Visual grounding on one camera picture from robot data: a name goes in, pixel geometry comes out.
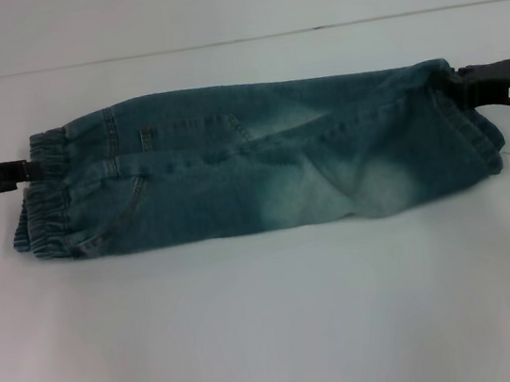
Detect blue denim shorts basketball print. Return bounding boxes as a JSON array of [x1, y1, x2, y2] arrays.
[[0, 48, 510, 274]]

